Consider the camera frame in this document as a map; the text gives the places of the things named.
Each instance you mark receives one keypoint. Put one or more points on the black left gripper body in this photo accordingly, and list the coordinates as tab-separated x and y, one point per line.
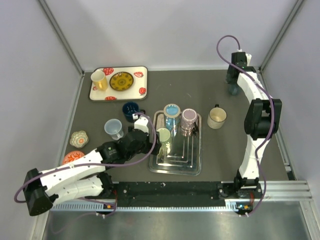
146	148

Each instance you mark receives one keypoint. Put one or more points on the light green mug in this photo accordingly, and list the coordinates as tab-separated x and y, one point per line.
165	139

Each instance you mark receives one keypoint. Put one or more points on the blue butterfly mug orange inside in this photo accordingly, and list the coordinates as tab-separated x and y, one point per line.
172	115

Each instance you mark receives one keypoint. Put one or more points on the lilac ceramic mug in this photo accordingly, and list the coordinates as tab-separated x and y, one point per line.
187	121

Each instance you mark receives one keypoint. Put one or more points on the grey-blue mug white inside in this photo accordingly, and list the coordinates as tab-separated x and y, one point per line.
233	89

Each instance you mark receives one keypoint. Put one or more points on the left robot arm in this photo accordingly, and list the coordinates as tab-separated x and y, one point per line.
87	176

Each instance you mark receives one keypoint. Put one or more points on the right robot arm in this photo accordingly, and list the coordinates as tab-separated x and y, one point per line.
261	121

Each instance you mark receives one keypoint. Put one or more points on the dark blue enamel mug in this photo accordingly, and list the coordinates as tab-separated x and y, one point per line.
131	108

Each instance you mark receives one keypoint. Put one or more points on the yellow mug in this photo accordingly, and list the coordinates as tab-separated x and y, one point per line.
99	80

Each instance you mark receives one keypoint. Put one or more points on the cream mug black rim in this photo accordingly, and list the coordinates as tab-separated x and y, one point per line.
216	117

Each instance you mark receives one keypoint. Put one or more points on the clear plastic measuring cup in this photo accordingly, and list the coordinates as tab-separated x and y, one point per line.
114	129

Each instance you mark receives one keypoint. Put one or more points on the silver metal tray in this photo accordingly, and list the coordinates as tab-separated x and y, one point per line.
182	155

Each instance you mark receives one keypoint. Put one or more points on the strawberry pattern white tray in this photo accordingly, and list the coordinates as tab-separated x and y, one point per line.
137	91

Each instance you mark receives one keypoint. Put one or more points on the floral patterned small bowl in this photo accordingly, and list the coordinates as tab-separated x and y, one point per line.
79	139

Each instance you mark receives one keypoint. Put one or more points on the yellow patterned small plate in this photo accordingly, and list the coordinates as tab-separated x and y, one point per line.
121	81

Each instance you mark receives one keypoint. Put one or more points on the orange patterned small plate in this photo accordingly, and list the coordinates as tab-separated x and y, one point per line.
72	156

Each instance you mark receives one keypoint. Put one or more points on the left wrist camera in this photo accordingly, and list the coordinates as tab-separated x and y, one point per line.
141	122

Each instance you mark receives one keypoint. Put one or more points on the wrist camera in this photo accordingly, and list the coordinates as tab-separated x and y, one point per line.
248	59
141	122

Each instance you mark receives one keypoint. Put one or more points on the grey slotted cable duct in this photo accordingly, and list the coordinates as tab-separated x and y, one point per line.
86	206

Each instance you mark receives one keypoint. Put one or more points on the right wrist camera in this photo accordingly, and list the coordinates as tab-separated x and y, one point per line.
248	59

